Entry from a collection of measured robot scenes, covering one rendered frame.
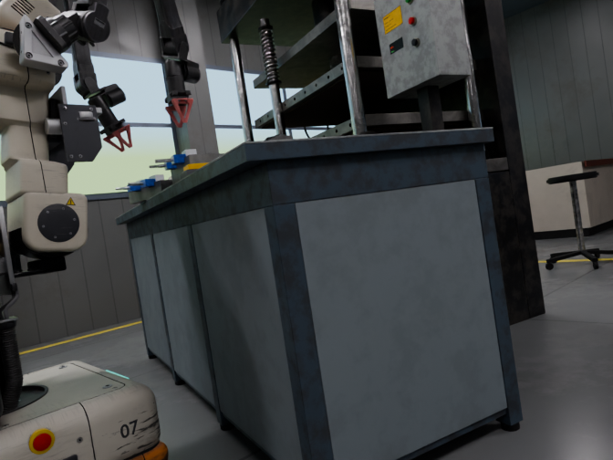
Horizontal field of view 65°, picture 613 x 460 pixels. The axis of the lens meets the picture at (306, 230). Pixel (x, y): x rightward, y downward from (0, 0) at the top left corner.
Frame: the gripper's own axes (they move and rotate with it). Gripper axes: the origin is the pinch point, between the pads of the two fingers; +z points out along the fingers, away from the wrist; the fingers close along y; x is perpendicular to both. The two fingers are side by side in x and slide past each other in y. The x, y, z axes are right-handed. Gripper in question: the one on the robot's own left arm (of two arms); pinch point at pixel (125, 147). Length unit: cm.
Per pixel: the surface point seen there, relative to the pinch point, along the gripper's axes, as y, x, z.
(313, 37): -11, -109, -3
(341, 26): -45, -87, -1
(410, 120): -49, -100, 48
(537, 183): 49, -431, 250
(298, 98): 6, -99, 20
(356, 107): -46, -73, 29
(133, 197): 12.0, 2.9, 18.0
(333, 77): -27, -91, 16
